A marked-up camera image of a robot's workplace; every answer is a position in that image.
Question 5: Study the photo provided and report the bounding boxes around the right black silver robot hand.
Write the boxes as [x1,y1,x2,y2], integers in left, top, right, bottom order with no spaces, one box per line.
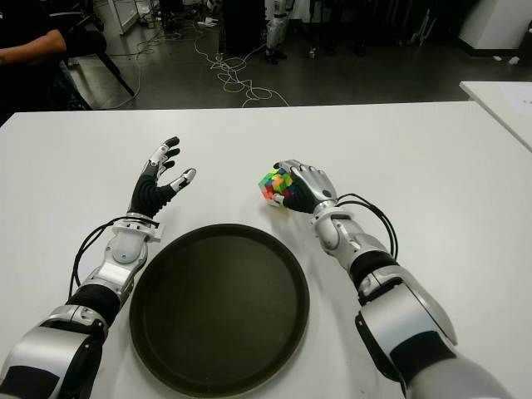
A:
[272,158,337,215]

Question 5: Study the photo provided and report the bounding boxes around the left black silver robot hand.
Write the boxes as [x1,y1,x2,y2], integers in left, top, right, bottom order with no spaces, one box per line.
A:
[129,135,197,220]

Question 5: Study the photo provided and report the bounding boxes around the multicoloured Rubik's cube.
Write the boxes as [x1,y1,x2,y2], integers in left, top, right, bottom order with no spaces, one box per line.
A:
[258,165,298,211]

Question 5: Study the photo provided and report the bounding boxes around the bystander bare forearm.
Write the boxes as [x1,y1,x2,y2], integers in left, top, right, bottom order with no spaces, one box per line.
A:
[0,29,67,64]

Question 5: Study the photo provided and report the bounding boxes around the dark brown round plate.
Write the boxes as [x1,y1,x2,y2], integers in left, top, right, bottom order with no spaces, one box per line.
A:
[129,224,311,398]

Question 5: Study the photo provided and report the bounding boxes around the black chair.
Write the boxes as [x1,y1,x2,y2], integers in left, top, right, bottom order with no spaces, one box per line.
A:
[62,16,136,111]

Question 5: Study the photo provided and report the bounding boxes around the white humanoid robot legs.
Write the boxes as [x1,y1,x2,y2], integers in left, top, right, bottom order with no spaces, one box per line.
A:
[264,0,292,64]

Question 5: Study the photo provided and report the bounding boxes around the black cabinet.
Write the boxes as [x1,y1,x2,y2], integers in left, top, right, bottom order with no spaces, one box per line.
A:
[223,0,269,57]

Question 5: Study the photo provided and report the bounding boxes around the white cabinet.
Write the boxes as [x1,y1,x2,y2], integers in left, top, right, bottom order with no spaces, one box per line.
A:
[91,0,145,37]

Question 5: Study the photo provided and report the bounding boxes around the grey folded stand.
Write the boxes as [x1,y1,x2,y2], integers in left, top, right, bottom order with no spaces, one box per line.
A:
[409,7,436,47]

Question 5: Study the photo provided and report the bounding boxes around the white side table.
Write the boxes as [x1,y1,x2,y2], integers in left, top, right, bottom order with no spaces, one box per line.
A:
[459,81,532,153]

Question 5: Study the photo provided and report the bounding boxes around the seated person black clothing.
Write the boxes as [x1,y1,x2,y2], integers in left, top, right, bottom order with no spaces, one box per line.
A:
[0,0,70,121]

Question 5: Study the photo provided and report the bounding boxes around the white machine base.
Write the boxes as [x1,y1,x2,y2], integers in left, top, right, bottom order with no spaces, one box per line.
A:
[458,0,532,57]

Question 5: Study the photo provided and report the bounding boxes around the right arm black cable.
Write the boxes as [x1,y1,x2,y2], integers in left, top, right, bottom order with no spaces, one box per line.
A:
[336,192,400,257]

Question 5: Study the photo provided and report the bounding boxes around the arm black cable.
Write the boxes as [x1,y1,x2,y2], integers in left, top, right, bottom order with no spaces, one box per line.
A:
[336,192,400,257]
[71,215,161,292]

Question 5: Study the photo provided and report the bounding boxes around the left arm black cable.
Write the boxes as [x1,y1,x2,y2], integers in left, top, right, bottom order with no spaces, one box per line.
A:
[71,215,161,292]

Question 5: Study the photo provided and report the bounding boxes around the white tangled floor cable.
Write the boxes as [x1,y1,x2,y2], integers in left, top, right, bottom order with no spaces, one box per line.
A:
[193,32,292,109]

